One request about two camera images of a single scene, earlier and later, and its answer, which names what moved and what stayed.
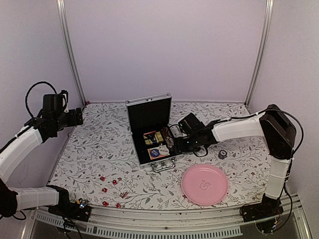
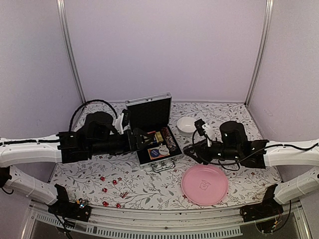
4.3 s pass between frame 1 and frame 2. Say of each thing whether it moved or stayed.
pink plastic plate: stayed
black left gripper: moved
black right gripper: moved
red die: stayed
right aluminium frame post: stayed
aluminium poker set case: stayed
